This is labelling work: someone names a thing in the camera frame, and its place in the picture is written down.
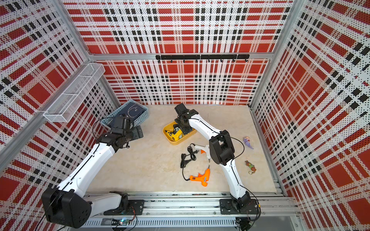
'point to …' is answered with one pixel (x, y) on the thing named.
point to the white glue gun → (206, 149)
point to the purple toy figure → (246, 140)
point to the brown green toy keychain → (253, 168)
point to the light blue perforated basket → (136, 111)
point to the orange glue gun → (203, 178)
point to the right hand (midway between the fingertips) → (180, 124)
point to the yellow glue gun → (176, 135)
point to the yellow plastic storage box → (170, 127)
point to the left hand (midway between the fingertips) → (136, 132)
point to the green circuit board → (123, 222)
